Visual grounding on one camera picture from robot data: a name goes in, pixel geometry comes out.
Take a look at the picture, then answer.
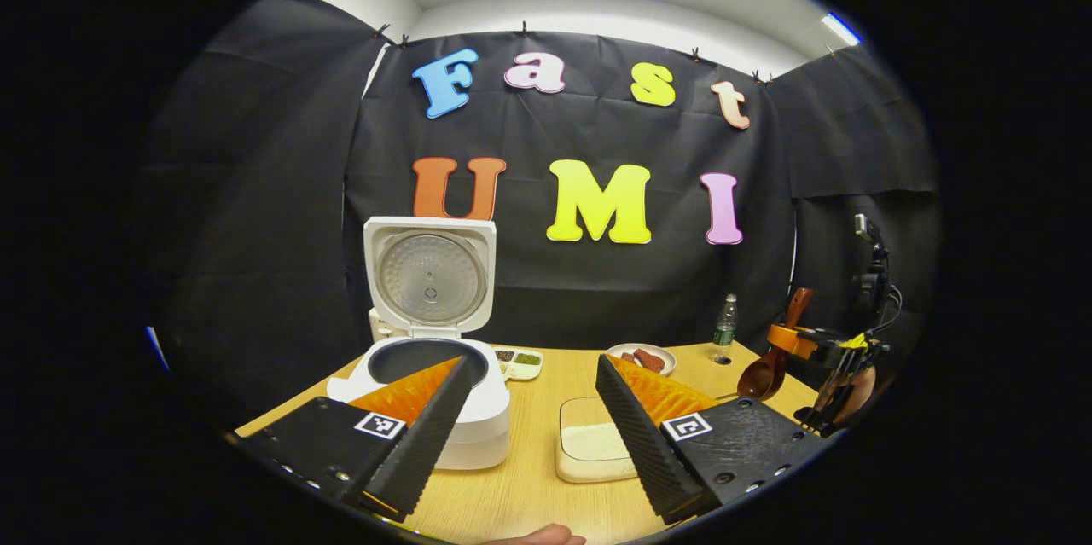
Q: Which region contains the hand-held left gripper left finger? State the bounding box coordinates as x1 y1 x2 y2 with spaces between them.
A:
229 356 475 523

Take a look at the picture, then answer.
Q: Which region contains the green glass bottle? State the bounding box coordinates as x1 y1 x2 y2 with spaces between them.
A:
712 293 739 363

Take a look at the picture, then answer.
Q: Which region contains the white round plate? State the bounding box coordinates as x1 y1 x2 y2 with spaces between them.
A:
607 344 677 377

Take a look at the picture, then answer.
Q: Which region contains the white rice cooker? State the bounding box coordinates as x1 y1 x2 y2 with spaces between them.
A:
327 217 513 471

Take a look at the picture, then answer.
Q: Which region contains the brown wooden spoon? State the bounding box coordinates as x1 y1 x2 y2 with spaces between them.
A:
737 287 814 401

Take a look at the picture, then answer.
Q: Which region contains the small divided condiment dish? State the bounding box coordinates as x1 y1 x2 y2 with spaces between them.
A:
493 345 544 382

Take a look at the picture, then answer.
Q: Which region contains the white toaster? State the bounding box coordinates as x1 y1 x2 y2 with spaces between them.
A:
369 308 404 346

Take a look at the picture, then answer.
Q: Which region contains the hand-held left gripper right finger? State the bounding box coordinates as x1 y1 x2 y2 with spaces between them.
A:
595 353 841 526

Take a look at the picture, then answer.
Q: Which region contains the clear rice container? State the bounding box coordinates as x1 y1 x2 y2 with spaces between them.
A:
555 397 641 484

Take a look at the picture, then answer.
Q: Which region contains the black backdrop cloth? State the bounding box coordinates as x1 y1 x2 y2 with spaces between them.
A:
141 0 939 437

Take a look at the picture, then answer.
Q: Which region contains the small ceiling light panel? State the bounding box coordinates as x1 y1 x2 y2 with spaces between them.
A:
821 12 863 47

